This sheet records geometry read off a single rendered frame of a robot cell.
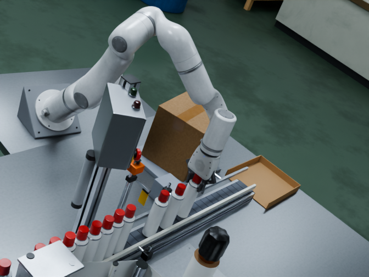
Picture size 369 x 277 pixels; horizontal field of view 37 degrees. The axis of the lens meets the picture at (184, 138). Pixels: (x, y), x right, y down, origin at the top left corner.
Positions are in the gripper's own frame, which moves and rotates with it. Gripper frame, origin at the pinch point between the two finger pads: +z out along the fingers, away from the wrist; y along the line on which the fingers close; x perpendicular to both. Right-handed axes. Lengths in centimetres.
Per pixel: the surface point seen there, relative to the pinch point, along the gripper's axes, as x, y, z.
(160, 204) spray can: -19.8, 0.7, 2.4
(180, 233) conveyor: -5.3, 5.5, 19.4
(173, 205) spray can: -11.2, 1.1, 6.1
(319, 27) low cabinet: 533, -195, 72
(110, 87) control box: -45, -15, -41
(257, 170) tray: 72, -7, 23
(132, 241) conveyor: -26.1, -0.6, 18.9
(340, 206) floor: 241, 5, 107
